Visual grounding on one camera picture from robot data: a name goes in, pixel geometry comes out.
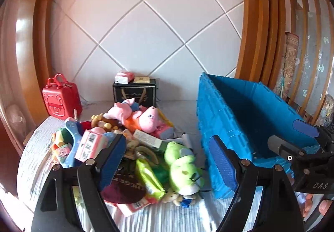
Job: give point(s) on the yellow duck plush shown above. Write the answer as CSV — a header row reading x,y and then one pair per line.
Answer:
x,y
59,138

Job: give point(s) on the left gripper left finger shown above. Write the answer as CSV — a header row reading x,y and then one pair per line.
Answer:
x,y
56,209

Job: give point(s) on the maroon knit beanie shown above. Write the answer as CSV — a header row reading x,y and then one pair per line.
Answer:
x,y
124,188

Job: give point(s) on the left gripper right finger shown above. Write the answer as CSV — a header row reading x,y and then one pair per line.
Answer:
x,y
278,208

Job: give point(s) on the colourful sanitary pad pack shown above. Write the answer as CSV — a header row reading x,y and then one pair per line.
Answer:
x,y
62,152

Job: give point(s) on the green frog plush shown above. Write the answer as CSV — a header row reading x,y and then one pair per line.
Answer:
x,y
184,176

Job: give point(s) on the pink tissue pack with barcode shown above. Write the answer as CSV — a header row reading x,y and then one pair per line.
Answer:
x,y
92,142

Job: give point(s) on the blue boomerang toy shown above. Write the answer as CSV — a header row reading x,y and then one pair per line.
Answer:
x,y
75,130

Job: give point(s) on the pink pig plush upper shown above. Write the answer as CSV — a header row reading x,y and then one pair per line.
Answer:
x,y
122,110

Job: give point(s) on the brown monkey plush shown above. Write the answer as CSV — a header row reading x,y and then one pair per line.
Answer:
x,y
106,124

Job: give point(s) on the red bear suitcase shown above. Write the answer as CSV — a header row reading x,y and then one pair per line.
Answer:
x,y
61,97

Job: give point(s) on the green white carton box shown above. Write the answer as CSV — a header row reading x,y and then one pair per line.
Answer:
x,y
150,141

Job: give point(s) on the pink pig plush orange dress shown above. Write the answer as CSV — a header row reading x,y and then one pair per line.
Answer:
x,y
146,121

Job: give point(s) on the rolled patterned rug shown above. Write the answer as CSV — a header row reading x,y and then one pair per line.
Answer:
x,y
288,66

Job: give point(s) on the small white pink box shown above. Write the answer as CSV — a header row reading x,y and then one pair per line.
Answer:
x,y
124,77

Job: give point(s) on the black gift box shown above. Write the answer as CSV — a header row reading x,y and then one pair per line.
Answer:
x,y
144,93

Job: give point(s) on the lime green wipes pack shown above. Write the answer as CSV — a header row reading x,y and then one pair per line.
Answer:
x,y
146,176

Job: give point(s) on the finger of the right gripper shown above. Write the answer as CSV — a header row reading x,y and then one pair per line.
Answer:
x,y
306,128
284,149

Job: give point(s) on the small beige bear plush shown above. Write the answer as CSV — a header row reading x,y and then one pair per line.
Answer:
x,y
172,197

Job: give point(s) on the blue folding crate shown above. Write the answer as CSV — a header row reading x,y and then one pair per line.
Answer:
x,y
244,115

